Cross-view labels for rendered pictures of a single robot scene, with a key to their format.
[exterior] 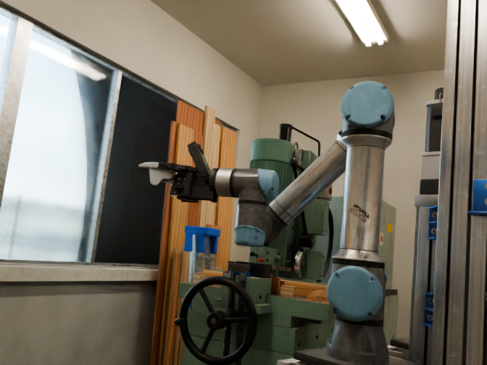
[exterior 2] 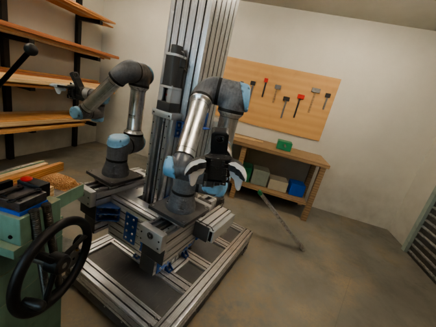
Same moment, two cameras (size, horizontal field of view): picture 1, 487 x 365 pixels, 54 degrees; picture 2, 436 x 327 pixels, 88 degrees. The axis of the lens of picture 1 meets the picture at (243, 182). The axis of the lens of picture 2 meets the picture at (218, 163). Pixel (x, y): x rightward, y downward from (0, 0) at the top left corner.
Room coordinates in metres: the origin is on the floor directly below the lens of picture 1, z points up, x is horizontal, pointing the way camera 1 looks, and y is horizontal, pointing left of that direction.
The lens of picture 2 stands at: (1.44, 0.69, 1.40)
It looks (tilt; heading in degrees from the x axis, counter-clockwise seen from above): 17 degrees down; 250
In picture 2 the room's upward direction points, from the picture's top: 13 degrees clockwise
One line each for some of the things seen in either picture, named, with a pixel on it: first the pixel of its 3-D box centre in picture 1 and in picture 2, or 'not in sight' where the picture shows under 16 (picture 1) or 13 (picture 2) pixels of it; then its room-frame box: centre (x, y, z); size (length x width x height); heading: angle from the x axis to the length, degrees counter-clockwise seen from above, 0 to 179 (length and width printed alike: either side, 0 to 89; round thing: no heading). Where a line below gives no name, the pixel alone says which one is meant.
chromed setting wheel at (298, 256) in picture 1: (301, 263); not in sight; (2.01, -0.27, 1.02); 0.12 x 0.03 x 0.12; 155
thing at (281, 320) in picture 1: (250, 311); not in sight; (1.89, -0.08, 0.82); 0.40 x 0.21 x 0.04; 65
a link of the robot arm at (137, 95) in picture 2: not in sight; (135, 109); (1.50, -0.79, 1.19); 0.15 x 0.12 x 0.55; 59
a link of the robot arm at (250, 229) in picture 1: (253, 224); (209, 176); (1.20, -0.03, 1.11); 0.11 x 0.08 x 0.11; 161
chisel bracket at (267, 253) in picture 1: (264, 258); not in sight; (1.96, -0.12, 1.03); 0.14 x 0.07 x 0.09; 155
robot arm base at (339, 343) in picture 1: (358, 336); (181, 198); (1.22, -0.32, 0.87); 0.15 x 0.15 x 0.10
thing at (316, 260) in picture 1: (311, 264); not in sight; (2.05, -0.33, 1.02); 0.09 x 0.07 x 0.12; 65
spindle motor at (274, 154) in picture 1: (269, 179); not in sight; (1.95, -0.11, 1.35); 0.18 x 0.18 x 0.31
